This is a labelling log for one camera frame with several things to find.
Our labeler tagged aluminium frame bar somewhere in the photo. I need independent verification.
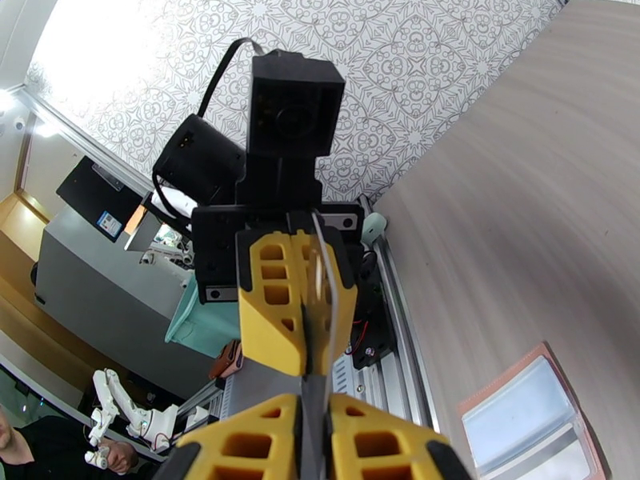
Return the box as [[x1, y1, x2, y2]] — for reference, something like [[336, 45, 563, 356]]
[[14, 86, 151, 192]]

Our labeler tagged black monitor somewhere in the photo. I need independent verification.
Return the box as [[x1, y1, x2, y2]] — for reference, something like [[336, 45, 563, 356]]
[[55, 154, 147, 245]]

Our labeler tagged grey cabinet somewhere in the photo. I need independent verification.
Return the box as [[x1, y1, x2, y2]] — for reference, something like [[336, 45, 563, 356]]
[[34, 213, 221, 390]]

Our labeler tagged teal plastic bin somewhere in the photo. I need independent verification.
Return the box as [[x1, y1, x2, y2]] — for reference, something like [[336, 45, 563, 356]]
[[163, 270, 242, 356]]

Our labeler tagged pink leather card holder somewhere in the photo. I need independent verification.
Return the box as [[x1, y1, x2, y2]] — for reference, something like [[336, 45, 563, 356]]
[[456, 341, 612, 480]]

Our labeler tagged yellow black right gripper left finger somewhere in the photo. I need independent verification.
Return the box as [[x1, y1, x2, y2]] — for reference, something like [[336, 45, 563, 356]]
[[163, 392, 306, 480]]

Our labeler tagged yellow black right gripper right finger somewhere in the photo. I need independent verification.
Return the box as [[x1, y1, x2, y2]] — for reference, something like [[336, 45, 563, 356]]
[[326, 392, 474, 480]]

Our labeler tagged person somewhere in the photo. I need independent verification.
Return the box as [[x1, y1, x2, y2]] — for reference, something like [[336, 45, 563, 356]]
[[0, 406, 141, 480]]

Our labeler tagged white slotted cable duct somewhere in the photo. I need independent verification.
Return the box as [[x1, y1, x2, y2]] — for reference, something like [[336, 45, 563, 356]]
[[330, 353, 363, 394]]

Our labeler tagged aluminium mounting rail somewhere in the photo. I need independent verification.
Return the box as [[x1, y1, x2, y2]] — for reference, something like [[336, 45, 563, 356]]
[[327, 193, 442, 434]]

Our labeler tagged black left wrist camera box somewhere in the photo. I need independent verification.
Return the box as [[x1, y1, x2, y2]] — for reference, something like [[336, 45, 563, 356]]
[[246, 49, 347, 160]]

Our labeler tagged mint green round object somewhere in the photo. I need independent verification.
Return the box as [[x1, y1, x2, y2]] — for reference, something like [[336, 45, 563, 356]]
[[359, 212, 389, 245]]

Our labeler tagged brown small object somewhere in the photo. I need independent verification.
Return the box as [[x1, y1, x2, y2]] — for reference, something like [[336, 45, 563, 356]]
[[209, 339, 245, 381]]

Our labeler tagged person's hand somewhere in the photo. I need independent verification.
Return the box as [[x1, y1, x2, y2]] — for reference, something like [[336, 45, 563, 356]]
[[94, 439, 141, 476]]

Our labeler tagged black left wrist camera cable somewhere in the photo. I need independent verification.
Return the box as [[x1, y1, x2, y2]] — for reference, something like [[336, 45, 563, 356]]
[[196, 37, 266, 120]]

